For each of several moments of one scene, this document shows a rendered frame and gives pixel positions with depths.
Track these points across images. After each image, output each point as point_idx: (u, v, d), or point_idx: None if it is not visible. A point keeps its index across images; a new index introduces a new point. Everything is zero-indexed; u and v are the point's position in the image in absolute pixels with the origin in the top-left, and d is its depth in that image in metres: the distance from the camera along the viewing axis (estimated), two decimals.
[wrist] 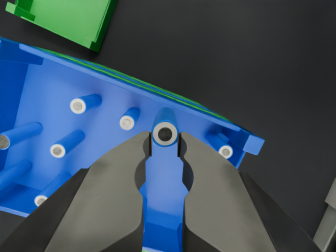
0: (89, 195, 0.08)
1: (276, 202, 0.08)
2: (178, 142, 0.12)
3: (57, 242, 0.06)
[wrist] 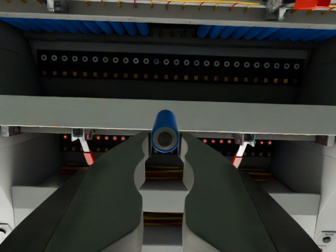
0: (89, 195, 0.08)
1: (277, 202, 0.08)
2: (179, 142, 0.12)
3: (57, 242, 0.06)
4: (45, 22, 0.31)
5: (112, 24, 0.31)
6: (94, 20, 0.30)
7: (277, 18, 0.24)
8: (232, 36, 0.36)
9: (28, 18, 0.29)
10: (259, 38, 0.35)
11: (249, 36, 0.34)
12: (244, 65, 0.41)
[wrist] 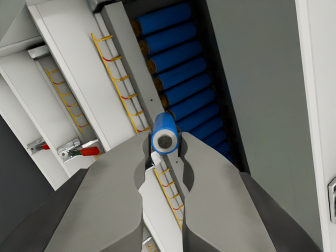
0: (89, 195, 0.08)
1: (277, 202, 0.08)
2: (179, 142, 0.12)
3: (57, 242, 0.06)
4: None
5: None
6: None
7: (146, 169, 0.22)
8: (221, 126, 0.28)
9: None
10: (211, 98, 0.26)
11: (210, 115, 0.26)
12: None
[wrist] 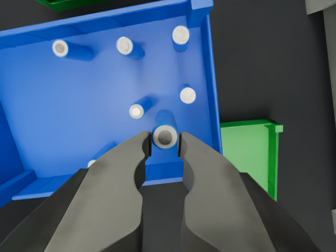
0: (89, 195, 0.08)
1: (277, 202, 0.08)
2: (179, 142, 0.12)
3: (57, 242, 0.06)
4: None
5: None
6: None
7: None
8: None
9: None
10: None
11: None
12: None
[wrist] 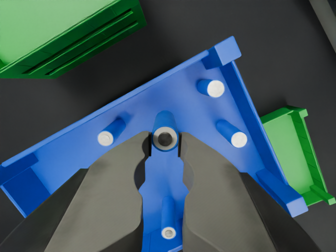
0: (89, 195, 0.08)
1: (277, 202, 0.08)
2: (179, 142, 0.12)
3: (57, 242, 0.06)
4: None
5: None
6: None
7: None
8: None
9: None
10: None
11: None
12: None
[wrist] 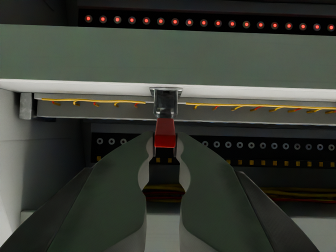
0: (93, 194, 0.08)
1: (273, 201, 0.08)
2: (175, 142, 0.12)
3: (60, 241, 0.06)
4: None
5: None
6: None
7: None
8: None
9: None
10: None
11: None
12: (328, 148, 0.36)
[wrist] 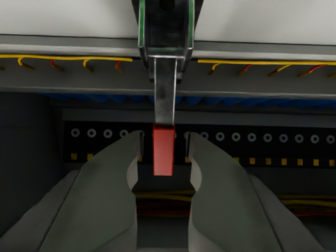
0: (81, 196, 0.07)
1: (286, 206, 0.07)
2: (187, 142, 0.12)
3: (50, 245, 0.06)
4: (107, 94, 0.18)
5: (221, 97, 0.18)
6: None
7: None
8: None
9: None
10: None
11: None
12: None
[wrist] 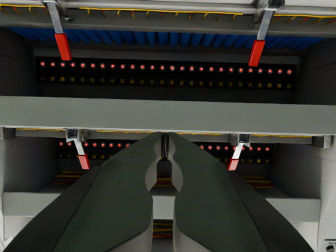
0: (100, 193, 0.08)
1: (264, 198, 0.08)
2: (166, 143, 0.12)
3: (68, 239, 0.06)
4: (50, 31, 0.34)
5: (111, 33, 0.34)
6: (95, 29, 0.32)
7: None
8: (223, 45, 0.39)
9: (35, 27, 0.32)
10: (248, 46, 0.38)
11: (238, 44, 0.37)
12: (238, 70, 0.42)
